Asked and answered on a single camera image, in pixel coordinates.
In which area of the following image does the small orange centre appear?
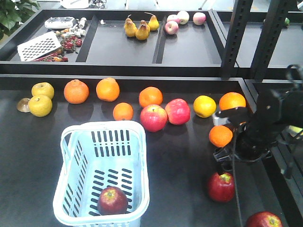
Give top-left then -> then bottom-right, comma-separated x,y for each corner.
113,102 -> 134,121

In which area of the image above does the yellow round citrus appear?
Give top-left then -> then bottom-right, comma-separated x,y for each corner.
193,96 -> 217,118

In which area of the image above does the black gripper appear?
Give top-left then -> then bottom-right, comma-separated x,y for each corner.
214,89 -> 288,172

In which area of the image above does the white electronic device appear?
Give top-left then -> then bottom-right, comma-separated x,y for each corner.
45,17 -> 76,29

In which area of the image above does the yellow citrus front left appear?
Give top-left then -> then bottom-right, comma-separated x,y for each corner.
28,95 -> 53,117

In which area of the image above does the dark red apple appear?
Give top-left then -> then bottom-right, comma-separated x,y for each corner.
207,173 -> 235,203
97,186 -> 128,215
245,211 -> 283,227

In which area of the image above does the brown pear group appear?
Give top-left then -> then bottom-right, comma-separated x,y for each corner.
124,12 -> 160,41

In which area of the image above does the light blue plastic basket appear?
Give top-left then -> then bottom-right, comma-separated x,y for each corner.
53,121 -> 150,227

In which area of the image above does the pink apple group back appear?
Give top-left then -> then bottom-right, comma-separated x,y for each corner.
164,10 -> 206,35

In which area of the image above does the green potted plant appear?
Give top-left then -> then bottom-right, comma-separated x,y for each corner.
0,0 -> 40,39

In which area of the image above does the black wooden produce stand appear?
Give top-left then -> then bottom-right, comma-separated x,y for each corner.
0,9 -> 303,227

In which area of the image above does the red apple with stem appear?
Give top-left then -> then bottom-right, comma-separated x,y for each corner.
140,105 -> 168,132

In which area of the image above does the red pink apple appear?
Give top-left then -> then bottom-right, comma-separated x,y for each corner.
165,98 -> 190,125

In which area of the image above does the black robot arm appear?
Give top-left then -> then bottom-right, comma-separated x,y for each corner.
214,64 -> 303,175

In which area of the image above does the orange behind apples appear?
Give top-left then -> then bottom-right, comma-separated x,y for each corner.
139,87 -> 163,108

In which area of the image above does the dark red apple front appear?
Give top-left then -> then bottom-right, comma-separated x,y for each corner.
245,211 -> 283,227

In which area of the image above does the yellow citrus back left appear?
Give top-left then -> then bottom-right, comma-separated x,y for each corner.
31,82 -> 54,99

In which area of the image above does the knobbed orange far left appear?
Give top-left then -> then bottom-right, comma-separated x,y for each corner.
63,79 -> 89,104

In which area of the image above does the large orange top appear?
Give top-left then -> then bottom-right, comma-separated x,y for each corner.
219,92 -> 246,111

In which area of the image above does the orange fruit front left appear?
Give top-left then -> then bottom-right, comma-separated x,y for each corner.
209,125 -> 233,148

